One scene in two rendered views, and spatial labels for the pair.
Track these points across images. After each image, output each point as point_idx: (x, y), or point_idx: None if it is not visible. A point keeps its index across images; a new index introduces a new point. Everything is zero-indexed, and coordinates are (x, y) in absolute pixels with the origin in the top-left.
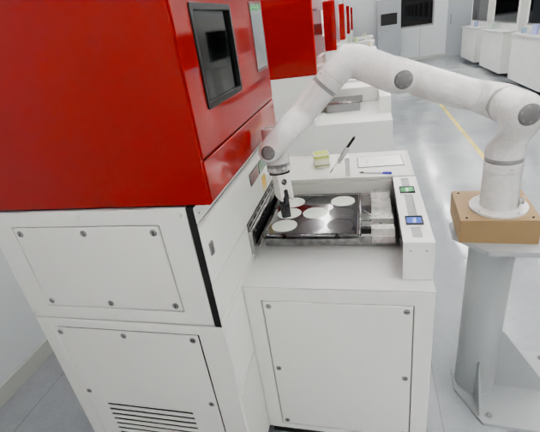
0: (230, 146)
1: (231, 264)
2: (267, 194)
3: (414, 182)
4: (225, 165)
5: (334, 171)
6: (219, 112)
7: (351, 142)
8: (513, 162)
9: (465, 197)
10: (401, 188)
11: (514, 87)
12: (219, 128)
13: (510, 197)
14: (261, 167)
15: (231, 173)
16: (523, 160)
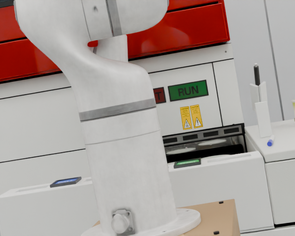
0: (25, 45)
1: (37, 167)
2: (197, 136)
3: (227, 161)
4: (5, 60)
5: (283, 130)
6: (9, 13)
7: (255, 76)
8: (79, 116)
9: (197, 209)
10: (194, 160)
11: None
12: (4, 26)
13: (95, 198)
14: (179, 93)
15: (18, 70)
16: (88, 117)
